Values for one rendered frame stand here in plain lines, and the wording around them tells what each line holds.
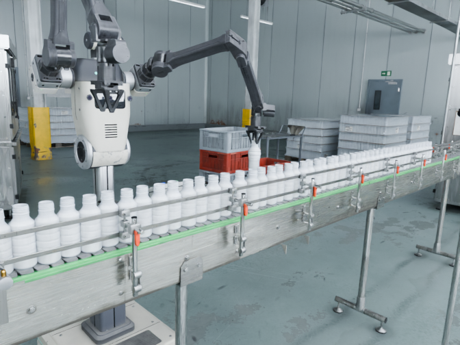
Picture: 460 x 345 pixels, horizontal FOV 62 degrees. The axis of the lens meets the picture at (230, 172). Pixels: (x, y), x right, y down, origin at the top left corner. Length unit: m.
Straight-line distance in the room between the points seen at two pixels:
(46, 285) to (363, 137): 7.37
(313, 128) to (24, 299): 7.99
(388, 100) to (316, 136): 3.96
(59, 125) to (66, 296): 9.79
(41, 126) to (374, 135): 6.77
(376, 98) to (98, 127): 11.01
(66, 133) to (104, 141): 9.16
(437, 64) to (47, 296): 11.32
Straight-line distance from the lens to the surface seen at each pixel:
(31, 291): 1.13
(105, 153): 1.80
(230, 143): 3.88
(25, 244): 1.11
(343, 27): 13.16
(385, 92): 12.21
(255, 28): 12.06
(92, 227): 1.15
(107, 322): 2.10
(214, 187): 1.40
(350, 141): 8.18
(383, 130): 7.90
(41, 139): 8.96
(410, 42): 12.15
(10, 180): 4.89
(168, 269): 1.32
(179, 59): 1.82
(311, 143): 8.77
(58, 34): 1.63
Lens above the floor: 1.45
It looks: 11 degrees down
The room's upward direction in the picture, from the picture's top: 2 degrees clockwise
